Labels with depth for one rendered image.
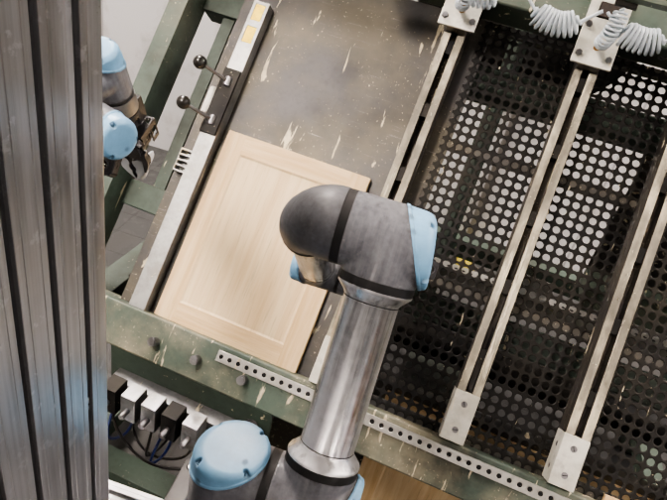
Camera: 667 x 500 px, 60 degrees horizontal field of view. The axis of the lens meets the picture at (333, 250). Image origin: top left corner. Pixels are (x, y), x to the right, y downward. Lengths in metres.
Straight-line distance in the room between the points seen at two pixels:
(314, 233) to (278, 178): 0.83
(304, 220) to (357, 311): 0.15
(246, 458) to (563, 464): 0.87
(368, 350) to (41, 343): 0.46
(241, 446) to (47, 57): 0.65
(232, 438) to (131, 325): 0.82
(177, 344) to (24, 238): 1.18
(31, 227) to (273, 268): 1.16
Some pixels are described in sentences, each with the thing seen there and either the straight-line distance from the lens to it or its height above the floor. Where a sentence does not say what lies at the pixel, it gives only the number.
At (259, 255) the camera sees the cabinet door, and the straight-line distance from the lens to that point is 1.62.
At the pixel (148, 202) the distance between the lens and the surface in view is 1.83.
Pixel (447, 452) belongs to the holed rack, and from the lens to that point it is 1.54.
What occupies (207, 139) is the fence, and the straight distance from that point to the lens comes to 1.72.
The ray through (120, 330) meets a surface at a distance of 1.72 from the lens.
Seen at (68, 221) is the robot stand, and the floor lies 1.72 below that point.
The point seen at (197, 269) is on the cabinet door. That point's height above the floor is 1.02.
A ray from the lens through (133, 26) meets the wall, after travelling 4.52.
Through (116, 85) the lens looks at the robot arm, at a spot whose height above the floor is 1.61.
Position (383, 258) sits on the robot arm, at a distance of 0.81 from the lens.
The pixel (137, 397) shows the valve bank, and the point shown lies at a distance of 1.67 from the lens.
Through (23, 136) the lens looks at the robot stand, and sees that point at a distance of 0.46.
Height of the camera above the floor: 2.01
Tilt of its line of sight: 32 degrees down
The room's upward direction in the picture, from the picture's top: 14 degrees clockwise
